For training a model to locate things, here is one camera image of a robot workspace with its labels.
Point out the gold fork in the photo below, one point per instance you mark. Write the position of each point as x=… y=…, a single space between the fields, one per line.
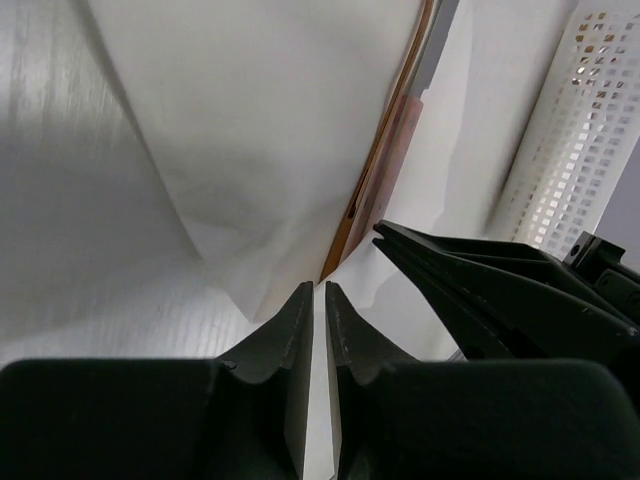
x=345 y=230

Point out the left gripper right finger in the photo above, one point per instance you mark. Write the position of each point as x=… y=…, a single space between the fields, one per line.
x=376 y=391

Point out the white paper napkin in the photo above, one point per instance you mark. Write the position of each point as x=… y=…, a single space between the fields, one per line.
x=259 y=115

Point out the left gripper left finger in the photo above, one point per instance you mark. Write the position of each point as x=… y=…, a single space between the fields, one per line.
x=265 y=380

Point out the white plastic basket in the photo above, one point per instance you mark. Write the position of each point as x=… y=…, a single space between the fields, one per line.
x=581 y=133

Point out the pink handled knife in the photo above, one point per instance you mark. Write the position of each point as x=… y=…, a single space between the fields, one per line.
x=372 y=205

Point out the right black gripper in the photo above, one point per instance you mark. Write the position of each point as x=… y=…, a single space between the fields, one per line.
x=510 y=299

